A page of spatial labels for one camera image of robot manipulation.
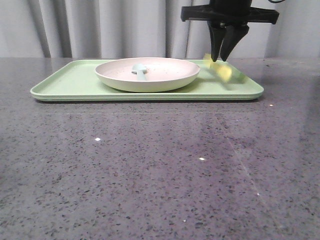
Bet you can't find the white round plate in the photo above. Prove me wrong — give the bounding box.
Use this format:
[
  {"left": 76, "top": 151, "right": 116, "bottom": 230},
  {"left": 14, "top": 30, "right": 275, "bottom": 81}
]
[{"left": 95, "top": 57, "right": 201, "bottom": 93}]

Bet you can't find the grey pleated curtain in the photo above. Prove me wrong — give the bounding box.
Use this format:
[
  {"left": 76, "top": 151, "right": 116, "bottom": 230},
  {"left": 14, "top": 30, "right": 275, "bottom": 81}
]
[{"left": 0, "top": 0, "right": 320, "bottom": 59}]

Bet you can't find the yellow plastic fork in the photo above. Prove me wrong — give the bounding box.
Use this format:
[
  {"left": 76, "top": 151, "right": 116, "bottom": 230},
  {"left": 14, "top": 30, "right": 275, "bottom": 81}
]
[{"left": 203, "top": 53, "right": 246, "bottom": 84}]

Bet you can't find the light green plastic tray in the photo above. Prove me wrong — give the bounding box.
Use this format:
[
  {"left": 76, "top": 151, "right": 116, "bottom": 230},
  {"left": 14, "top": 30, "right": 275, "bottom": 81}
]
[{"left": 30, "top": 60, "right": 264, "bottom": 102}]

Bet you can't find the light blue plastic spoon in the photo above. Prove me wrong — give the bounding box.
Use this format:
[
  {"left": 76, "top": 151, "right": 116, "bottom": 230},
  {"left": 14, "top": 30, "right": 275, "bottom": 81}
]
[{"left": 131, "top": 63, "right": 147, "bottom": 81}]

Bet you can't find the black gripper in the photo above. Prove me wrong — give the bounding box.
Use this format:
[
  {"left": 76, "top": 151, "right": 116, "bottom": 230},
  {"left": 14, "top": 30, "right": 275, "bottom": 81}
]
[{"left": 181, "top": 0, "right": 280, "bottom": 62}]

